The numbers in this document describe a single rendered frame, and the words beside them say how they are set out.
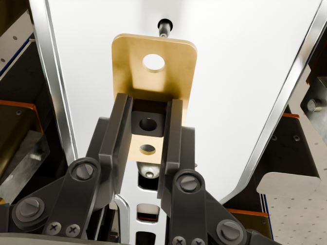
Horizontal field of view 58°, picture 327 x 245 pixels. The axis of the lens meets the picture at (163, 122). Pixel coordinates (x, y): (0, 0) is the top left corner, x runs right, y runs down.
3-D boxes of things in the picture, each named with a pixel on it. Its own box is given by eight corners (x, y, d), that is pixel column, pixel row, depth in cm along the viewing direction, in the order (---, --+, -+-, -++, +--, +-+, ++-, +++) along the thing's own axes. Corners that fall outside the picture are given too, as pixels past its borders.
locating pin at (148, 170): (169, 138, 33) (164, 188, 29) (141, 135, 33) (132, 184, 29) (172, 118, 31) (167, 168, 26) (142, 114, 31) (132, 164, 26)
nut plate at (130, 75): (177, 162, 19) (176, 178, 18) (117, 155, 19) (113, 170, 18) (199, 41, 13) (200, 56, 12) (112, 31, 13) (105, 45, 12)
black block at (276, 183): (281, 73, 60) (328, 202, 39) (233, 68, 60) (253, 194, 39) (292, 50, 56) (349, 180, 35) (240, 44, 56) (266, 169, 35)
